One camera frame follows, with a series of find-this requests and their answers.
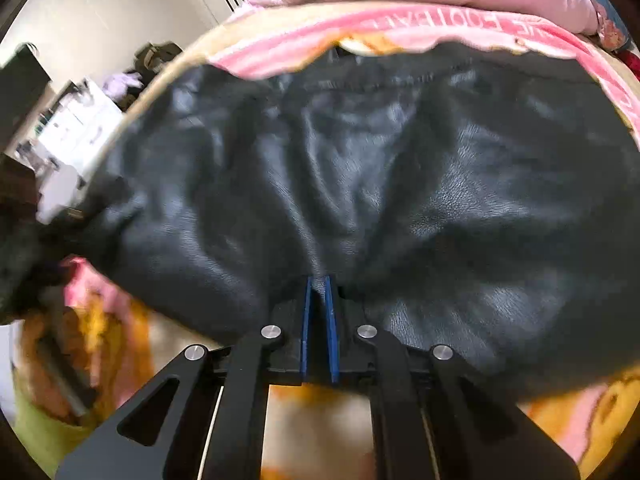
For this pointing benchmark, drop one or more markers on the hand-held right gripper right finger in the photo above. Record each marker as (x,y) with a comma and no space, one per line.
(331,330)

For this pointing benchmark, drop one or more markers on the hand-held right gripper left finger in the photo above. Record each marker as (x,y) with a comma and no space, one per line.
(306,330)

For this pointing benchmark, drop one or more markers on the black leather jacket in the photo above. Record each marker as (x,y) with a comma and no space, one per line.
(400,210)

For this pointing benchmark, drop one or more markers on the person's left forearm green sleeve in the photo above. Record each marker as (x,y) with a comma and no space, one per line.
(45,435)

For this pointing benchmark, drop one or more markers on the pale grey furniture piece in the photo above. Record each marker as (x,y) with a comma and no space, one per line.
(55,200)

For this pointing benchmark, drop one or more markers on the white drawer cabinet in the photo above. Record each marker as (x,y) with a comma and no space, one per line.
(85,125)

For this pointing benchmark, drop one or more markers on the black television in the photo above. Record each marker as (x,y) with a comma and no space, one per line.
(20,90)

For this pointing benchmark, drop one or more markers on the lavender cloth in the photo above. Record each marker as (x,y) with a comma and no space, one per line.
(122,85)

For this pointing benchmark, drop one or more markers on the dark olive bag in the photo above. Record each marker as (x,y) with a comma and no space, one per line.
(155,60)

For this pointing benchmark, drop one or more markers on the beige bed sheet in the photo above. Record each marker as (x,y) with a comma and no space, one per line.
(200,42)

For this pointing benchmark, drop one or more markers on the pink printed blanket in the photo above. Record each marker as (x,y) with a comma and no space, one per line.
(300,40)

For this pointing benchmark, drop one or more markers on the dark red cloth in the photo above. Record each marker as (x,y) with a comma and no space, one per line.
(631,62)

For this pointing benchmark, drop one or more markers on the blue patterned pillow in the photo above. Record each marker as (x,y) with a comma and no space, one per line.
(610,25)

